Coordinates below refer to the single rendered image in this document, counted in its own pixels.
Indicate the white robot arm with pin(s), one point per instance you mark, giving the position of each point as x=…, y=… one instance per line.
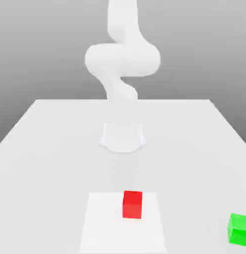
x=122, y=59

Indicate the small red cube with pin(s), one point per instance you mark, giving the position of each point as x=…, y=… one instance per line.
x=132, y=205

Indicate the small green cube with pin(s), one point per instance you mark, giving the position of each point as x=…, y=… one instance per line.
x=239, y=230

